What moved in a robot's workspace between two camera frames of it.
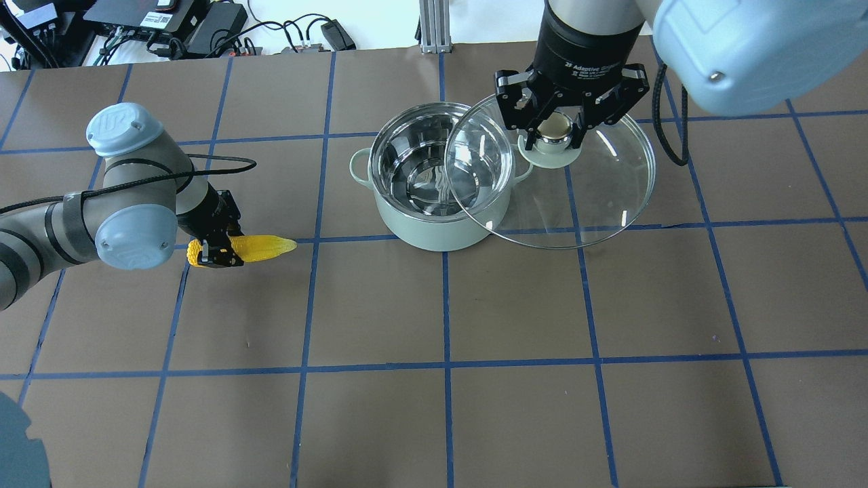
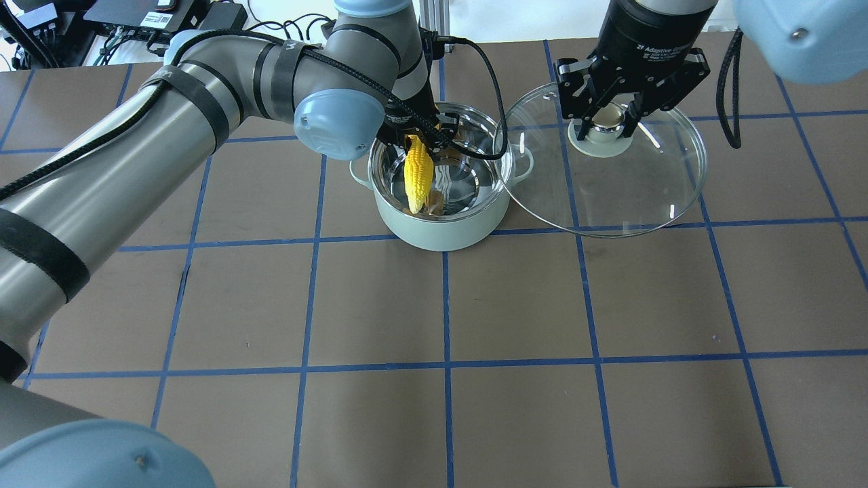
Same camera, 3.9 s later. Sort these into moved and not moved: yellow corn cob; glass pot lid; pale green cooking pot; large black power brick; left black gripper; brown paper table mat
Moved: glass pot lid; yellow corn cob; left black gripper
Not moved: pale green cooking pot; brown paper table mat; large black power brick
